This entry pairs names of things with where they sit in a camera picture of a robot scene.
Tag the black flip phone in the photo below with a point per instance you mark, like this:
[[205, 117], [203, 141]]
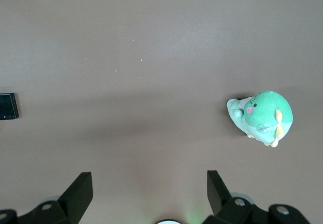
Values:
[[7, 106]]

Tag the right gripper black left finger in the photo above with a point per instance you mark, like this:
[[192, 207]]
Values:
[[75, 196]]

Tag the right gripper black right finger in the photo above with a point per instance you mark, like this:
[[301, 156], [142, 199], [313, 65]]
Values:
[[219, 198]]

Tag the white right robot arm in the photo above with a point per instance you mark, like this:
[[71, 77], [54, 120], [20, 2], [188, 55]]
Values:
[[168, 222]]

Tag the brown table cover sheet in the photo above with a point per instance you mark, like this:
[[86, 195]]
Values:
[[151, 57]]

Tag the green dinosaur plush toy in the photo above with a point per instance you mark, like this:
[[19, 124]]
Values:
[[267, 113]]

